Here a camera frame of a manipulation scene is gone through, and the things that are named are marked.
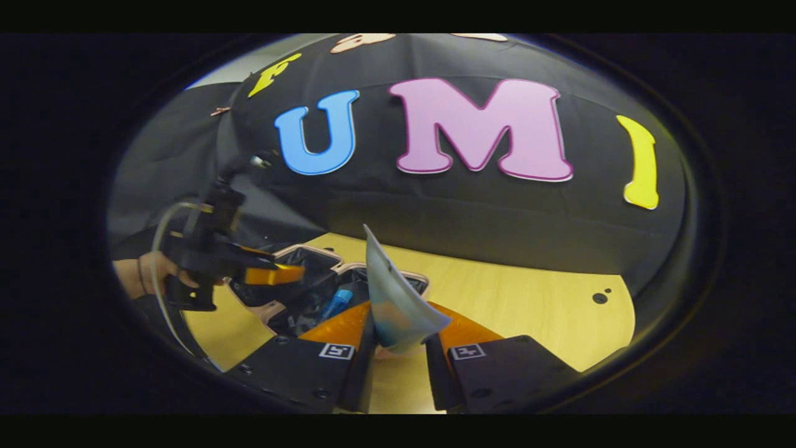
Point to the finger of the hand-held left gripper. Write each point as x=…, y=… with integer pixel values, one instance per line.
x=273, y=274

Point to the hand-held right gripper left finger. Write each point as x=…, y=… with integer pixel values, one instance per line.
x=364, y=379

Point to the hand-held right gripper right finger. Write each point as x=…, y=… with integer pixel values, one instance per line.
x=435, y=379

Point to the blue skin care bottle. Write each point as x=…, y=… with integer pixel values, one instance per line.
x=336, y=303

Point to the white skin care tube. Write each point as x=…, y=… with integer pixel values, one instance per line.
x=398, y=305

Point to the red cloth clip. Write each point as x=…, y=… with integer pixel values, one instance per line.
x=219, y=111

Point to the black backdrop cloth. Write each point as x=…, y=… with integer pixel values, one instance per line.
x=466, y=211

